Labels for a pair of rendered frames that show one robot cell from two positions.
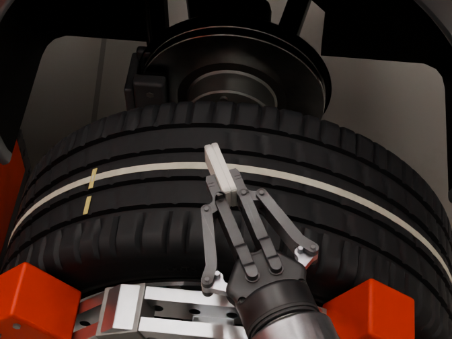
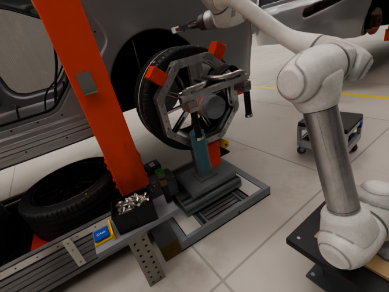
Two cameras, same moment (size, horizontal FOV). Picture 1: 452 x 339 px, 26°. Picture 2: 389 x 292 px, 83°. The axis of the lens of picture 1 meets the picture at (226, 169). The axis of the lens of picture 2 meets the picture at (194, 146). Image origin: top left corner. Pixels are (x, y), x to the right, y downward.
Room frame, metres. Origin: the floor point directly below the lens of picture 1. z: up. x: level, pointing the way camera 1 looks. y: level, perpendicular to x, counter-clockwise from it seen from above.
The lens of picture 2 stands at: (-0.55, 0.76, 1.24)
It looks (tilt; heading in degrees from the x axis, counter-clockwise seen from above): 27 degrees down; 330
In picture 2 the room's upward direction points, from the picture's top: 13 degrees counter-clockwise
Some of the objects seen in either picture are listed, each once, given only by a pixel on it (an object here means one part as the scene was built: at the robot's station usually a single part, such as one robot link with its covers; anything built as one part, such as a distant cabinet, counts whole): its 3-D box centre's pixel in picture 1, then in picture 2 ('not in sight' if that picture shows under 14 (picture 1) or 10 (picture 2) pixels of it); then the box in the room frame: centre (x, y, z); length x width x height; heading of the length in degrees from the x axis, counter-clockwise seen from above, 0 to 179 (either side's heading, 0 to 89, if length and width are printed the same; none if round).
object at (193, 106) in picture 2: not in sight; (189, 105); (0.37, 0.21, 0.93); 0.09 x 0.05 x 0.05; 174
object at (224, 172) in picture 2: not in sight; (202, 164); (0.72, 0.00, 0.32); 0.40 x 0.30 x 0.28; 84
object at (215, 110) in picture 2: not in sight; (206, 104); (0.48, 0.02, 0.85); 0.21 x 0.14 x 0.14; 174
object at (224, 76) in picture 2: not in sight; (220, 68); (0.42, -0.07, 1.03); 0.19 x 0.18 x 0.11; 174
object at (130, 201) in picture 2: not in sight; (134, 209); (0.42, 0.64, 0.51); 0.20 x 0.14 x 0.13; 75
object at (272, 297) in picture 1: (270, 292); (199, 23); (0.49, -0.04, 1.27); 0.09 x 0.08 x 0.07; 19
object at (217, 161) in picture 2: not in sight; (207, 152); (0.59, 0.01, 0.48); 0.16 x 0.12 x 0.17; 174
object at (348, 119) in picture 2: not in sight; (328, 134); (0.32, -1.14, 0.17); 0.43 x 0.36 x 0.34; 4
